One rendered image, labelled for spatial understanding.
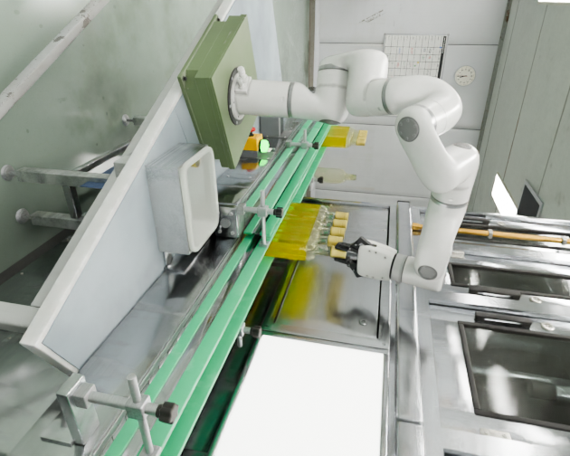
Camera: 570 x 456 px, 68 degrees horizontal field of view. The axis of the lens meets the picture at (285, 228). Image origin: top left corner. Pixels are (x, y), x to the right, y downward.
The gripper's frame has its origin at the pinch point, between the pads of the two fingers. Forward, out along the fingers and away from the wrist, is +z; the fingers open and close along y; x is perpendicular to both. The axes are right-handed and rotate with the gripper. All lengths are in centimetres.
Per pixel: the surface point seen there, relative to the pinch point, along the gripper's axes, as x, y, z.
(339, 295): 3.7, -12.6, -1.3
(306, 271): -2.8, -12.6, 12.9
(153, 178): 37, 31, 32
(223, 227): 17.5, 9.6, 28.8
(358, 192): -561, -240, 178
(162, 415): 75, 16, -3
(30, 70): 17, 47, 97
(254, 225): 7.7, 6.4, 25.0
